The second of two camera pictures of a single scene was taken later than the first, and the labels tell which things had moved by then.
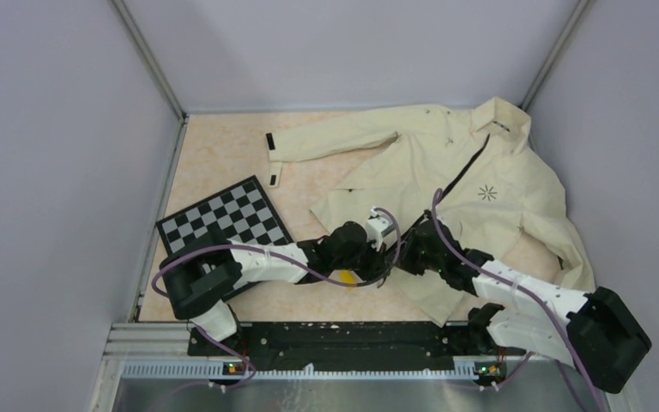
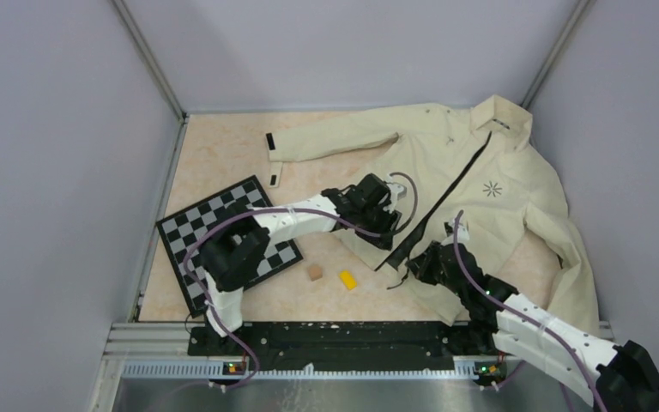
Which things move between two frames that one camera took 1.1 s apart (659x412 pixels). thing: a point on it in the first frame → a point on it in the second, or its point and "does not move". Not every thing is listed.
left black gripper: x=377 y=267 → x=389 y=219
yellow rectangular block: x=347 y=276 does not move
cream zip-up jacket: x=458 y=179 does not move
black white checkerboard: x=243 y=212 does not move
